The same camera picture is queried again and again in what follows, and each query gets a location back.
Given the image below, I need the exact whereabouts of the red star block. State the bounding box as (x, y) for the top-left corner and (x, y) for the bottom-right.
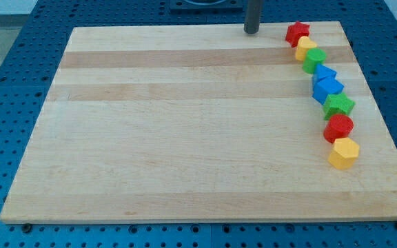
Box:
(285, 21), (310, 48)

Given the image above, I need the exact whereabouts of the green star block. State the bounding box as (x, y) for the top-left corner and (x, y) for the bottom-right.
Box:
(323, 92), (356, 121)

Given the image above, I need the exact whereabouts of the light wooden board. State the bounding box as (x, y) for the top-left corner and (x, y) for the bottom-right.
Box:
(0, 21), (397, 224)

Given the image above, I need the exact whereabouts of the blue cube block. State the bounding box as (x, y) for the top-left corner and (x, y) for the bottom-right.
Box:
(312, 77), (344, 105)

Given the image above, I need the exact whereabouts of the yellow heart block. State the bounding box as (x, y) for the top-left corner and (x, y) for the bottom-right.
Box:
(295, 36), (318, 61)

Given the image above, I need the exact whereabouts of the blue triangle block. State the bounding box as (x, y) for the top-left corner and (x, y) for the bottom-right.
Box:
(312, 64), (337, 87)

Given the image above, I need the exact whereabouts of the green cylinder block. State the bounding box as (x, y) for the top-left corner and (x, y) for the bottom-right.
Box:
(302, 48), (327, 74)

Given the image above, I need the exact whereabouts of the red cylinder block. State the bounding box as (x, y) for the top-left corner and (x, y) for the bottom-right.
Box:
(323, 114), (354, 143)

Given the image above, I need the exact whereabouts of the yellow hexagon block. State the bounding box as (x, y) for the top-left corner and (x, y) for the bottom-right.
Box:
(327, 137), (360, 169)

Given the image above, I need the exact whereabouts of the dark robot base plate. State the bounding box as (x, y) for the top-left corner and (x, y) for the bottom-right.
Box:
(168, 0), (244, 13)

